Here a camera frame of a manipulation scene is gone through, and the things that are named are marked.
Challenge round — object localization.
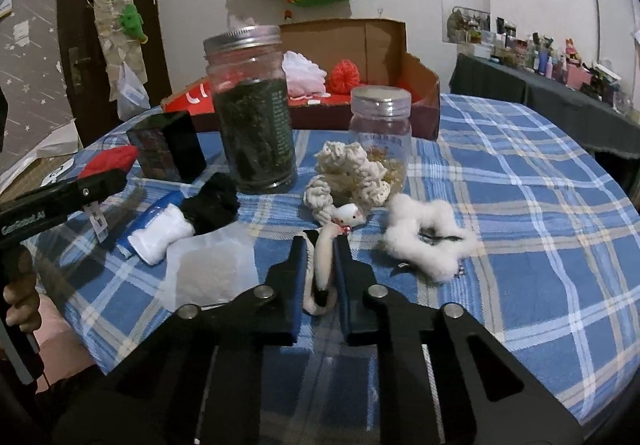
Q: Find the red mesh bath pouf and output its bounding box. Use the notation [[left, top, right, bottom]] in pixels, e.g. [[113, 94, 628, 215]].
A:
[[327, 58, 368, 96]]

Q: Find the red fuzzy plush item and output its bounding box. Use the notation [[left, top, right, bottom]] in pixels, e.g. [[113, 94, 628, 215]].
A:
[[79, 145, 141, 180]]

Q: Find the person's left hand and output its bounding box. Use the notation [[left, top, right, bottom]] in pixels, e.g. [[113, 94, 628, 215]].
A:
[[2, 274, 44, 335]]

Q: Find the tall jar with dark leaves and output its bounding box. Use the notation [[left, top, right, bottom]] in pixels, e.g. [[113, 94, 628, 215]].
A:
[[202, 24, 299, 196]]

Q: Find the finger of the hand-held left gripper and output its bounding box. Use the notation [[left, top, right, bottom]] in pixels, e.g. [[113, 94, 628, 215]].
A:
[[46, 168, 129, 219]]

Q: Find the cardboard box with red lining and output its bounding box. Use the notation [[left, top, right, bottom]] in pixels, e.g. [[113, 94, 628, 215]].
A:
[[161, 18, 442, 142]]

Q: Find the small clear jar silver lid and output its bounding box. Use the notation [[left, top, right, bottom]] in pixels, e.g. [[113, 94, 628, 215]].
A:
[[347, 86, 413, 193]]

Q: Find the blue tube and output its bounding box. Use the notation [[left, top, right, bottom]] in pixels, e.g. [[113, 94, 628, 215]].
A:
[[116, 189, 187, 257]]

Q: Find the white mesh bath pouf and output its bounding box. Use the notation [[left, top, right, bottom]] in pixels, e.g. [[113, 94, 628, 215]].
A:
[[281, 50, 328, 97]]

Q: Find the door handle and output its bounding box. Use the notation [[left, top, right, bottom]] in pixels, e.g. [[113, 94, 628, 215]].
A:
[[68, 46, 92, 87]]

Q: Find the cream crochet item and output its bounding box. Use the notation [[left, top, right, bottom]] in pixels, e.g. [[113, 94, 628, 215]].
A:
[[304, 140, 392, 221]]

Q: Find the black box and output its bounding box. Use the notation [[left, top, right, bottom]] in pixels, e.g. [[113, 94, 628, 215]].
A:
[[126, 110, 208, 184]]

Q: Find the black fuzzy scrunchie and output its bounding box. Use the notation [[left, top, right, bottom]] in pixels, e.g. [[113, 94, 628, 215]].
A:
[[180, 172, 242, 236]]

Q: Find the green plush toy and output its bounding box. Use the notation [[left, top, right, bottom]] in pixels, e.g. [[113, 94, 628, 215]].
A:
[[119, 4, 150, 44]]

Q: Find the dark green covered table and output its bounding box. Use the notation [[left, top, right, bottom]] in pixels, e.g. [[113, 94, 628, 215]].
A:
[[449, 52, 640, 162]]

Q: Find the clear plastic bag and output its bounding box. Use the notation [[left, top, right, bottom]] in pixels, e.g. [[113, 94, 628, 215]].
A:
[[116, 62, 151, 122]]

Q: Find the white fluffy star hair clip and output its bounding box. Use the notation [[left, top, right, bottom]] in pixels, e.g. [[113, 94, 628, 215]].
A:
[[382, 194, 479, 283]]

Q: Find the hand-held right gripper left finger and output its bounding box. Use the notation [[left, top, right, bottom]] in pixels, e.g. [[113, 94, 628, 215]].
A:
[[52, 235, 308, 445]]

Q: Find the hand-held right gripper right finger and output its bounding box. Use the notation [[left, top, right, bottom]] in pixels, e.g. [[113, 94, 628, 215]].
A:
[[334, 235, 586, 445]]

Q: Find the row of cosmetic bottles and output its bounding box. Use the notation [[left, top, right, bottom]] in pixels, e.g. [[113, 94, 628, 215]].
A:
[[492, 15, 640, 112]]

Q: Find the white cat headband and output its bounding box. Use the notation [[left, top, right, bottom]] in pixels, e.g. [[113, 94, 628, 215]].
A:
[[301, 202, 363, 317]]

